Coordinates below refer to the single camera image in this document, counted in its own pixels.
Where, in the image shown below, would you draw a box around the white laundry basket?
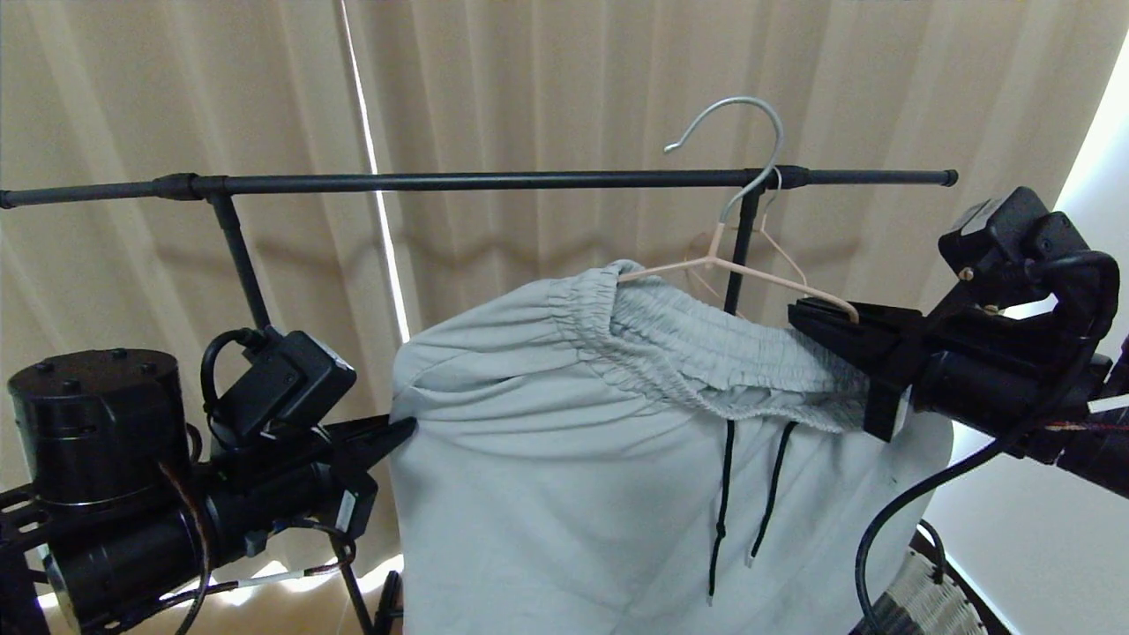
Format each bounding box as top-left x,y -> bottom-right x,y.
851,520 -> 1015,635

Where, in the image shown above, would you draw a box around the pale grey shorts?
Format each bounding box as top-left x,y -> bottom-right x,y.
388,258 -> 955,635

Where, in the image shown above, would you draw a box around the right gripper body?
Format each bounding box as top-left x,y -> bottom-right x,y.
863,319 -> 1095,443

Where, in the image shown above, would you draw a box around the beige curtain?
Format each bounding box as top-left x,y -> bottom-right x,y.
0,0 -> 1129,618

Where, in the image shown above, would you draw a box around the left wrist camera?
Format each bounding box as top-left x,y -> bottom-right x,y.
207,328 -> 358,459

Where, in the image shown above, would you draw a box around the black cable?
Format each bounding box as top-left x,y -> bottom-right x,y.
854,251 -> 1123,635
199,326 -> 270,433

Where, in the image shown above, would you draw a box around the black clothes rack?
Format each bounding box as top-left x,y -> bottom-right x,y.
0,166 -> 960,635

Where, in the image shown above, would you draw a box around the pink clothes hanger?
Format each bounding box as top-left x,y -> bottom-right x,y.
684,169 -> 810,310
617,95 -> 861,325

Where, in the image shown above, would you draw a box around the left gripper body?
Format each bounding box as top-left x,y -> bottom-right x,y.
40,429 -> 383,630

